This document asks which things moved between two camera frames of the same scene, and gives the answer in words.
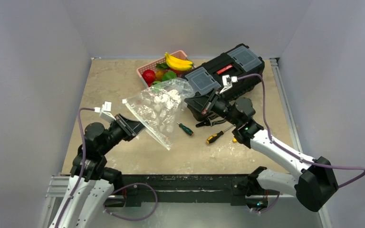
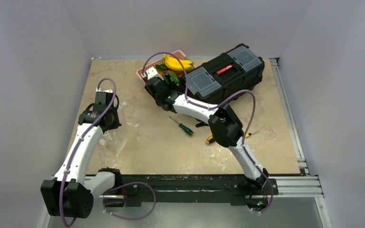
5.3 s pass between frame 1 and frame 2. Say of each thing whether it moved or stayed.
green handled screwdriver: stayed
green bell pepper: stayed
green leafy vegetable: stayed
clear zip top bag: moved
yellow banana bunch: stayed
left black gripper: moved
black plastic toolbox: stayed
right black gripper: moved
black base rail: stayed
